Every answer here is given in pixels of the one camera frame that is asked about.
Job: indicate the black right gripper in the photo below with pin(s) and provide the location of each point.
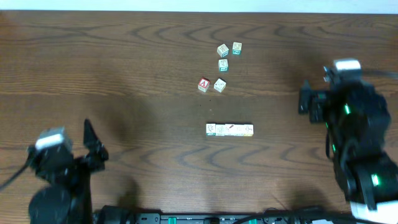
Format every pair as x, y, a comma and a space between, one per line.
316, 98

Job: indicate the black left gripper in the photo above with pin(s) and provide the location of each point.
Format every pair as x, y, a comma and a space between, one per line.
90, 158

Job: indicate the wooden block green J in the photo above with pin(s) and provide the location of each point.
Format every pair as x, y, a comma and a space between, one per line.
248, 130

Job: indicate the wooden block blue X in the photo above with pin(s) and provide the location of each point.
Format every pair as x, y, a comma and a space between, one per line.
229, 129

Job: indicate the wooden block bee picture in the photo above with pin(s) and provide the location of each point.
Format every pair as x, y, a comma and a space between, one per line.
219, 130

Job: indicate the wooden block umbrella seven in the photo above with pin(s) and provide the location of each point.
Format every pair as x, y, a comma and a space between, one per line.
210, 129

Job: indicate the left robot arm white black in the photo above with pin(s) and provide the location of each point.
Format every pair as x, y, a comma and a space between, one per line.
67, 199

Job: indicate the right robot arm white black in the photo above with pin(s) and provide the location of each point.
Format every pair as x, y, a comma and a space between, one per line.
356, 119

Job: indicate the wooden block green Z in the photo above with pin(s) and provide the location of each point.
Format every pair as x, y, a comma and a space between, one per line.
237, 48

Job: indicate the wooden block yellow W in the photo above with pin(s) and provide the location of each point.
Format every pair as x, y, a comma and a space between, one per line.
219, 85

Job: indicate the wooden block green L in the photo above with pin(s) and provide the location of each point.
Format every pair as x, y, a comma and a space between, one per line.
223, 65

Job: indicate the wooden block green 4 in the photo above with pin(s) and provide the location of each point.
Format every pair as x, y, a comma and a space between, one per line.
222, 50

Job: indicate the wooden block red A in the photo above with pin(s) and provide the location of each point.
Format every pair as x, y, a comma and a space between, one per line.
204, 85

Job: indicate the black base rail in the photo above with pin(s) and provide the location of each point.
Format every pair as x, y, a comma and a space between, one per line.
117, 215

